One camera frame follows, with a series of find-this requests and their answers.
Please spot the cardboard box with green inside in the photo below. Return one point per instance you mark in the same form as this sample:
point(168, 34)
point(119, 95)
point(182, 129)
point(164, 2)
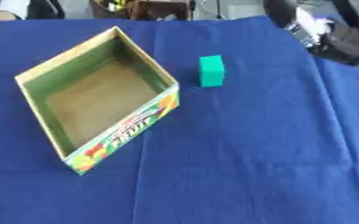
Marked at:
point(101, 96)

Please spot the black chair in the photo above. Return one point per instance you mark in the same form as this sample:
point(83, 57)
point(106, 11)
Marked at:
point(44, 8)

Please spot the brown wooden furniture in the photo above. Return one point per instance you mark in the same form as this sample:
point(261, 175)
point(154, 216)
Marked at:
point(147, 8)

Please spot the silver and black right robot arm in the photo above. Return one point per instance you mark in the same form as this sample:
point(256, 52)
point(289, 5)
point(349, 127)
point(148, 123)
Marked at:
point(302, 24)

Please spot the green rectangular block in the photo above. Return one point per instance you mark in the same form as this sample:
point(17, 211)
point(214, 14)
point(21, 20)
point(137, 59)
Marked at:
point(211, 71)

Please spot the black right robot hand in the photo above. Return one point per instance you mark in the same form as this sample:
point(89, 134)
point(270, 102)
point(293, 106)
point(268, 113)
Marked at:
point(348, 43)

